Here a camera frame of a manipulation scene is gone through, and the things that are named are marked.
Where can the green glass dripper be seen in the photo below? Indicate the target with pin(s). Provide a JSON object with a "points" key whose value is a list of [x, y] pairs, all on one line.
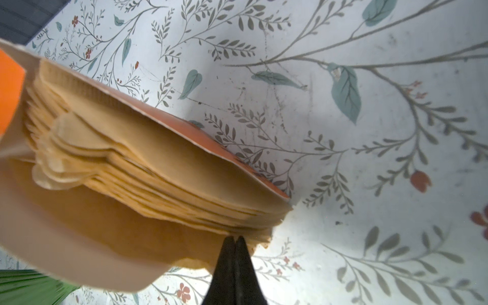
{"points": [[24, 287]]}

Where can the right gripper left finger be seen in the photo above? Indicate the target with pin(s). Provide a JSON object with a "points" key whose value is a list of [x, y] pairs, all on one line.
{"points": [[222, 288]]}

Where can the brown paper coffee filters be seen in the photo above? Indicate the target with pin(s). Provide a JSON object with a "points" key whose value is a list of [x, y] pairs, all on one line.
{"points": [[162, 197]]}

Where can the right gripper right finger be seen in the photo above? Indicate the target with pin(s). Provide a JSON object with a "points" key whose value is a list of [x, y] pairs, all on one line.
{"points": [[247, 289]]}

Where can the orange coffee filter box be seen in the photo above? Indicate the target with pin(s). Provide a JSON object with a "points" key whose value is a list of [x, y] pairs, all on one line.
{"points": [[30, 230]]}

